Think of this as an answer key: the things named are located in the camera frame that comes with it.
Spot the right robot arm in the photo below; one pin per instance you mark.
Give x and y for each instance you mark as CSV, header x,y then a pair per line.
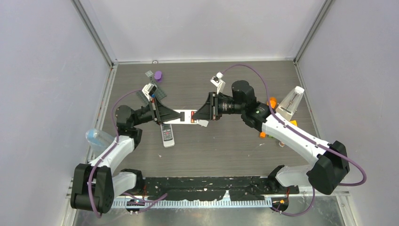
x,y
326,163

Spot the purple plastic cup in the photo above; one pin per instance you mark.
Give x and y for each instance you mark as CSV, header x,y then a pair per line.
x,y
158,76

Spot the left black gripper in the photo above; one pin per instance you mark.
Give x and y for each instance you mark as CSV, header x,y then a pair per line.
x,y
160,113

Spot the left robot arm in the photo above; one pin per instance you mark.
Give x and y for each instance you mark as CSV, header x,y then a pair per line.
x,y
94,185

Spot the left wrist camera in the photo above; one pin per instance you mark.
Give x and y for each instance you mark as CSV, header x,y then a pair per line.
x,y
148,90

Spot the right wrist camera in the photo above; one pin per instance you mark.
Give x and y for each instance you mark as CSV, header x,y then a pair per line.
x,y
218,82

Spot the blue plastic bottle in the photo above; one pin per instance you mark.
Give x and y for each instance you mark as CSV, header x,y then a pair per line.
x,y
99,140

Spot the red and white remote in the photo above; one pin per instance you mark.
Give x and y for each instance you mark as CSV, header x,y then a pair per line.
x,y
185,118

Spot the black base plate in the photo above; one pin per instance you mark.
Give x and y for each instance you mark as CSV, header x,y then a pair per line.
x,y
244,188

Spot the grey lego baseplate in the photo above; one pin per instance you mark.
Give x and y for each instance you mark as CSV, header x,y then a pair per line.
x,y
159,93

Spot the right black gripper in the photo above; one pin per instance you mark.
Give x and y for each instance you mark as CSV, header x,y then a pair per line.
x,y
210,110

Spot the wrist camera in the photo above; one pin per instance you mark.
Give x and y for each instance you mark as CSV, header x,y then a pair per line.
x,y
218,82
148,90

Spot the yellow toy piece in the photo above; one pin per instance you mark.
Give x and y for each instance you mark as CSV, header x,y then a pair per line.
x,y
294,122

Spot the white remote control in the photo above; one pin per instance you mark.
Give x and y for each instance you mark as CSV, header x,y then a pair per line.
x,y
167,135

